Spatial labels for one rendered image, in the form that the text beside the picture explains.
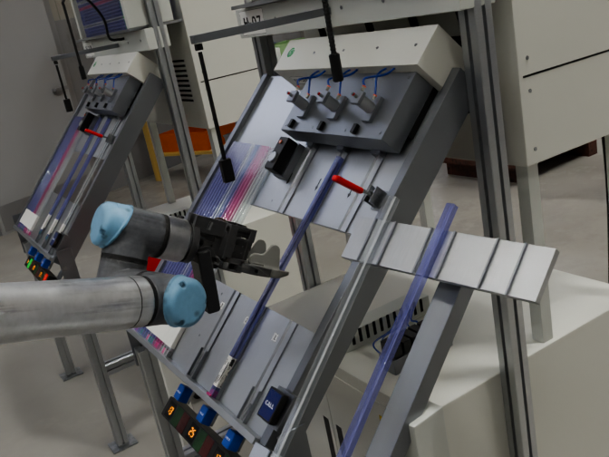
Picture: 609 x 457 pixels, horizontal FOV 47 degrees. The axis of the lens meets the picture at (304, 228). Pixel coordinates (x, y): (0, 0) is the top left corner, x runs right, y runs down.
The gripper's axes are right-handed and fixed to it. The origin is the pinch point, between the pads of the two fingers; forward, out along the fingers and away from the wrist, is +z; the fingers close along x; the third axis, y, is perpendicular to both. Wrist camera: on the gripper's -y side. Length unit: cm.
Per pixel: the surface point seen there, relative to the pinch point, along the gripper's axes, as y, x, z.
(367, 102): 33.6, -12.1, 0.7
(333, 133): 27.9, -2.5, 1.9
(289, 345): -10.0, -12.7, -1.7
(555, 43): 55, -21, 32
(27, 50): 81, 536, 37
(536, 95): 45, -21, 31
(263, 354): -13.6, -7.0, -2.6
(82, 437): -91, 139, 24
